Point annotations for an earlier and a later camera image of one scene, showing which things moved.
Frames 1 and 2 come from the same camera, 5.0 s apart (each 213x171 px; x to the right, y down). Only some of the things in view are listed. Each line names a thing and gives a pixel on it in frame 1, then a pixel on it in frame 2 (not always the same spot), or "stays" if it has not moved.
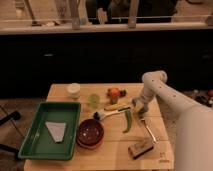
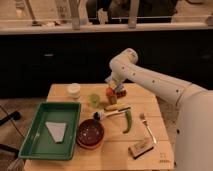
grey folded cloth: (57, 130) stays
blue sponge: (135, 101) → (119, 87)
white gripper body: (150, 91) → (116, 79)
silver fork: (150, 132) stays
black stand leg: (3, 147) stays
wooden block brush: (140, 148) stays
